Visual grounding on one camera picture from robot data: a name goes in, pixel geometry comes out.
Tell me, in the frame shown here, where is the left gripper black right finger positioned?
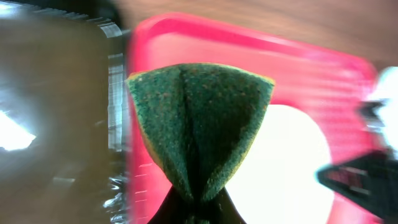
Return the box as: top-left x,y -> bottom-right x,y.
197,188 -> 246,224

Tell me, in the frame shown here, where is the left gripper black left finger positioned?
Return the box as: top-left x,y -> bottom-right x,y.
147,187 -> 195,224

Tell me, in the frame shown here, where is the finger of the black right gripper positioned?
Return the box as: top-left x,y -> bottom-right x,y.
317,151 -> 397,222

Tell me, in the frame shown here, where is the white plate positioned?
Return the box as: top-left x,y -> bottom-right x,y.
368,67 -> 397,157
226,105 -> 334,224

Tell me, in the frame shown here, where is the green yellow sponge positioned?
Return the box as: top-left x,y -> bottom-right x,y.
126,63 -> 274,203

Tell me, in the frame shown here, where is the white plate front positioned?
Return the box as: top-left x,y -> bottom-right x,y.
368,67 -> 397,157

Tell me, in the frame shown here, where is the red serving tray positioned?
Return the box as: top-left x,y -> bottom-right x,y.
126,12 -> 385,224

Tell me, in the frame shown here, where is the black water basin tray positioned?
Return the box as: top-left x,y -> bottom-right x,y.
1,0 -> 129,224

